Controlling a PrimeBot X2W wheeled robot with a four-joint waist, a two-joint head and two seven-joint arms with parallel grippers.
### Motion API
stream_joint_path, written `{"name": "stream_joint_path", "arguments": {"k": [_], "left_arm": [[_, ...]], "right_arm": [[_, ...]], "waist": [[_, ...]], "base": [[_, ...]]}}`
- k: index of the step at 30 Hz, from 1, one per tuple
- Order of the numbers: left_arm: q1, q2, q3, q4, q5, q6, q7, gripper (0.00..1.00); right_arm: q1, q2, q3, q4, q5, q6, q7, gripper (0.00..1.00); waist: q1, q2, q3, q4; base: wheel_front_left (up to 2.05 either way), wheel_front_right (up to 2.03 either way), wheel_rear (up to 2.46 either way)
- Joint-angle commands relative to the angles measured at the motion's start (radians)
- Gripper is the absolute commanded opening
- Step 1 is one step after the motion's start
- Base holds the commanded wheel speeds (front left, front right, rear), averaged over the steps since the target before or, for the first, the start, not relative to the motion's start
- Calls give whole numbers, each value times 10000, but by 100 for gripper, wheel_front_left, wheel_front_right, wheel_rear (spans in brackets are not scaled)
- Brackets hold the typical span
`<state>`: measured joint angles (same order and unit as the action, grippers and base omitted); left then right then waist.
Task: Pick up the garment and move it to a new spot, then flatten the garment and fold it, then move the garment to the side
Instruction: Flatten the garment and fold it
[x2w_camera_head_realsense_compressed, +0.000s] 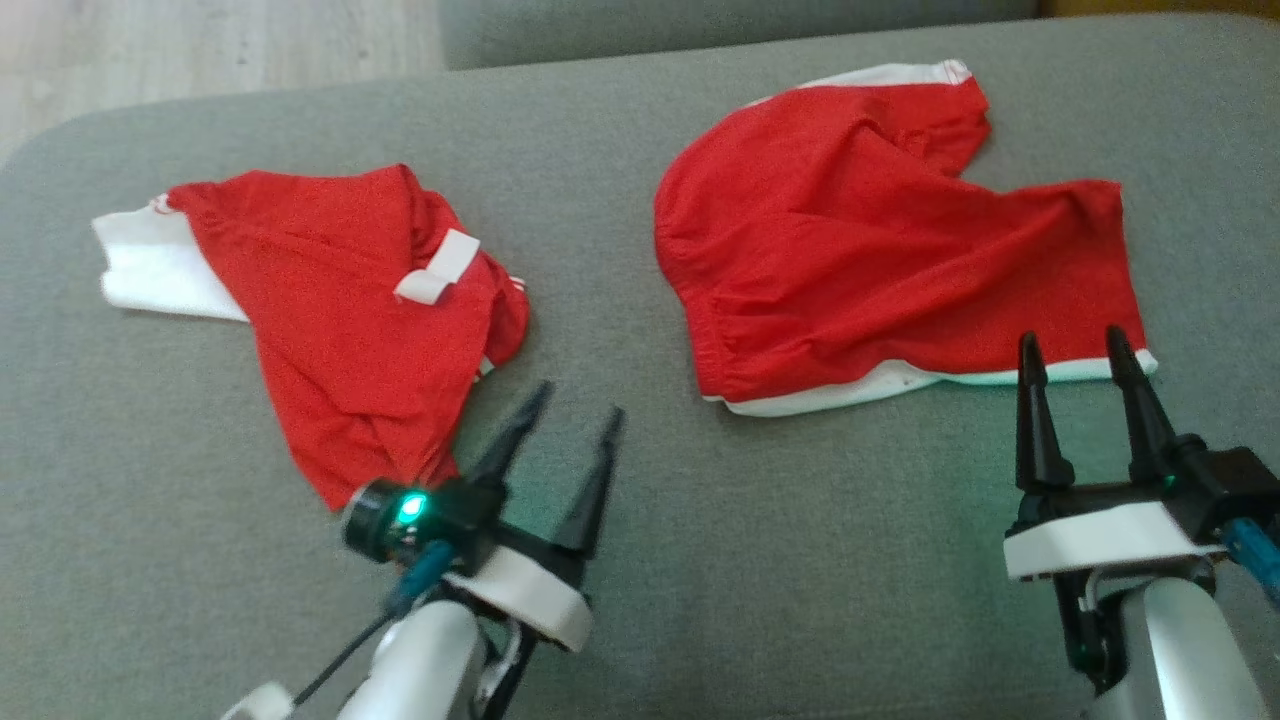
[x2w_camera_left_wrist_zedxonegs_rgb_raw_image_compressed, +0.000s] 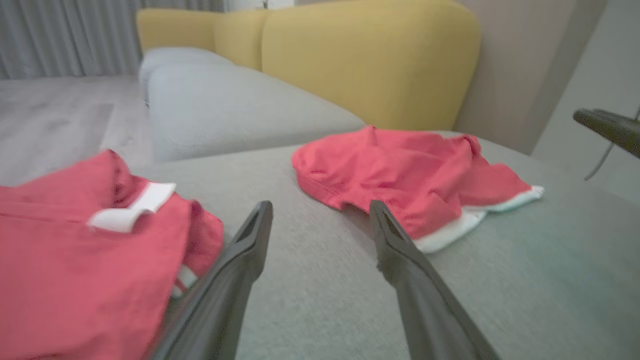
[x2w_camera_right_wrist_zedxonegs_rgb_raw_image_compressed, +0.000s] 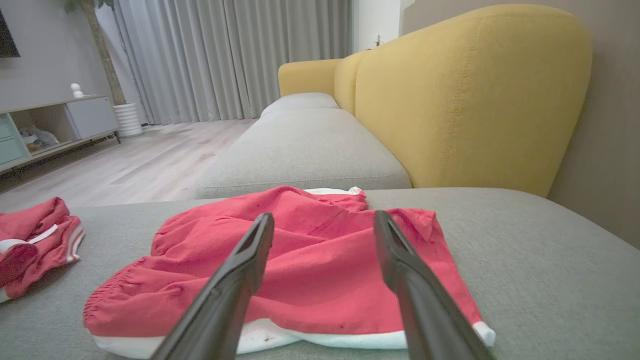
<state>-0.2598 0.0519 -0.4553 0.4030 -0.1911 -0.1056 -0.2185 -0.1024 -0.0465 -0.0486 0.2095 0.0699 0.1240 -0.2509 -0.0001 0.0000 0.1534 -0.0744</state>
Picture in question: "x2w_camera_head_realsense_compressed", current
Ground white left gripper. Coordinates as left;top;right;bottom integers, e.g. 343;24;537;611
342;380;627;653

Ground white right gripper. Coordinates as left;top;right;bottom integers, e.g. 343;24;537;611
1003;325;1227;696

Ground red shorts with white trim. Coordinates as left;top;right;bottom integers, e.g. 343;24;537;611
653;60;1159;418

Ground red and white jersey top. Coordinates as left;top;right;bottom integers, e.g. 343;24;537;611
92;163;531;513

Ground yellow sofa backrest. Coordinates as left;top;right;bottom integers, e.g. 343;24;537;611
1040;0;1280;19

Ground black left cable blue plug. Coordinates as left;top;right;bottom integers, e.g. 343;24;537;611
290;540;456;711

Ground black cable blue plug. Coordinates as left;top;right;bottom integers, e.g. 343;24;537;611
1222;518;1280;611
290;540;456;711

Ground black right cable blue plug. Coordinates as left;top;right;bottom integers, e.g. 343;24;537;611
1222;518;1280;611

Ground white cable clip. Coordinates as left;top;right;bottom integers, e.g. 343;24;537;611
220;682;296;720

